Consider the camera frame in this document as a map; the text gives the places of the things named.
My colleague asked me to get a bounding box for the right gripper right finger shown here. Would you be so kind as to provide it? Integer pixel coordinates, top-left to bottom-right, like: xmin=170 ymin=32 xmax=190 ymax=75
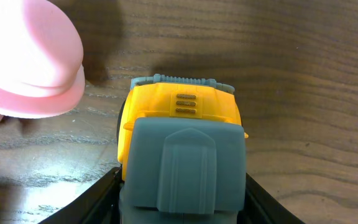
xmin=244 ymin=174 xmax=305 ymax=224

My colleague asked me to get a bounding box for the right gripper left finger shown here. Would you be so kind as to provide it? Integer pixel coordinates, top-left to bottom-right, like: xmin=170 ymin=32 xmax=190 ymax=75
xmin=40 ymin=167 xmax=122 ymax=224

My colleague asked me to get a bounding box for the yellow grey toy truck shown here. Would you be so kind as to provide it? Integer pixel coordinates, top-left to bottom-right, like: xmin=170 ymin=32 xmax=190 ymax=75
xmin=117 ymin=74 xmax=247 ymax=224

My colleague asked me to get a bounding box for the pink white duck toy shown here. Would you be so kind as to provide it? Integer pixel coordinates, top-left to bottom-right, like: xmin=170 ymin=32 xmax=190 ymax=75
xmin=0 ymin=0 xmax=85 ymax=120

